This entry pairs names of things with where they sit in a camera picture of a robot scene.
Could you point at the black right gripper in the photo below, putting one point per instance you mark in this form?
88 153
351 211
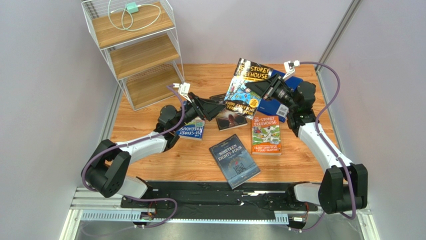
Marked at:
271 90

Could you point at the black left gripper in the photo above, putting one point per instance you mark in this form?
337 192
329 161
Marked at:
210 108

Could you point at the black 169-storey treehouse book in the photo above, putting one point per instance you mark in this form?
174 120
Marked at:
239 98

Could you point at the nineteen eighty-four book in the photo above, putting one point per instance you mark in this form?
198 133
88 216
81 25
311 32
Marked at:
234 161

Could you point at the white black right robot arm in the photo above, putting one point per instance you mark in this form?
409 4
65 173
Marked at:
344 186

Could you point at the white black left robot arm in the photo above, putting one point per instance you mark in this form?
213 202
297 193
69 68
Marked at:
106 170

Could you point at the three days to see book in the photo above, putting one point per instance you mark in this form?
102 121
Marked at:
228 119

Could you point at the blue file folder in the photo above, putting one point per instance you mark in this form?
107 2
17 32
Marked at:
273 107

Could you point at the blue 91-storey treehouse book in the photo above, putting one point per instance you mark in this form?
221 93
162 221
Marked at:
193 130

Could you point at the orange 78-storey treehouse book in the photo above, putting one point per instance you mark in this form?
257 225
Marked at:
266 135

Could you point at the mint green charger block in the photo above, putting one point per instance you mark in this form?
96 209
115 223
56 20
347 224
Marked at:
132 7

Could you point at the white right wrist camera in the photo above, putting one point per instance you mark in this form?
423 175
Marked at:
290 68

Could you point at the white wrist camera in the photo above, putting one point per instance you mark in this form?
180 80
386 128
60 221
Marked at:
290 68
184 89

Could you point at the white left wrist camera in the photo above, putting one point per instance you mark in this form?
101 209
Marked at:
184 89

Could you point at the white wire wooden shelf rack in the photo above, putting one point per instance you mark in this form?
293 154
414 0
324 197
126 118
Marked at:
142 49

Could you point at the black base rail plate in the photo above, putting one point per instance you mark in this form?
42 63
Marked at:
197 200

